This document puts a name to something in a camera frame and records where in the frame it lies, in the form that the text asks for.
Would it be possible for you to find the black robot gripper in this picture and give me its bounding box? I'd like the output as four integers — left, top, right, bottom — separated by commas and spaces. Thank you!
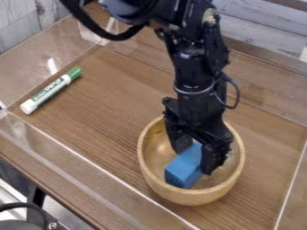
161, 86, 234, 175

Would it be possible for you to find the green white marker pen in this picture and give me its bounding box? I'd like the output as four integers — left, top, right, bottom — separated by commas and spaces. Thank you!
20, 66, 81, 115

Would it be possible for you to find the black metal table leg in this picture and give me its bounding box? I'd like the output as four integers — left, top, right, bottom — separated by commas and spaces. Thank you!
31, 187, 45, 208

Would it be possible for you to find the blue rectangular block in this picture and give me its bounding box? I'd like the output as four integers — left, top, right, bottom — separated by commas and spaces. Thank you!
164, 142, 203, 189

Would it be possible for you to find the clear acrylic corner bracket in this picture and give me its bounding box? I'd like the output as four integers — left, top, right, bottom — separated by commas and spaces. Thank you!
75, 16, 120, 47

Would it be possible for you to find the brown wooden bowl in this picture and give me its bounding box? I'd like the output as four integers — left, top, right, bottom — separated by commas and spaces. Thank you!
136, 117, 246, 206

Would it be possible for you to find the black cable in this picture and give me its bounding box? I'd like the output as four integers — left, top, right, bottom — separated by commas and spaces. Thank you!
0, 201, 43, 230

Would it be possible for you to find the black base with bolt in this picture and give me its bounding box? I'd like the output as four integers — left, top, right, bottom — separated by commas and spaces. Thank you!
27, 208, 69, 230

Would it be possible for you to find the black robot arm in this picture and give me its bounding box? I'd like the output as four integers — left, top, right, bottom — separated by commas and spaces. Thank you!
60, 0, 235, 174

